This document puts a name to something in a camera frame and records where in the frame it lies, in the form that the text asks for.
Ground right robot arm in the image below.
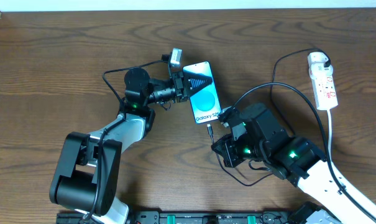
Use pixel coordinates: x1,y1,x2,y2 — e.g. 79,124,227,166
211,103,376,223

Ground white power strip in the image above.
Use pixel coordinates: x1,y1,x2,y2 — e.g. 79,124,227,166
307,52,339,111

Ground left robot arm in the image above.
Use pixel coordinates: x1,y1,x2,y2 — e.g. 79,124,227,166
49,66,213,223

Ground white USB charger adapter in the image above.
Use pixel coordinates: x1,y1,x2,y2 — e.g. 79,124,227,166
308,62,334,80

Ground black USB charging cable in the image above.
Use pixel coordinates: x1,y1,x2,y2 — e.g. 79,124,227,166
206,47,332,187

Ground blue Galaxy smartphone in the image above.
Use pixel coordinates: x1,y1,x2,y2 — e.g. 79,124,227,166
183,62,221,124

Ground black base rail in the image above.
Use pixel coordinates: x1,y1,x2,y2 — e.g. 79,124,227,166
56,210,300,224

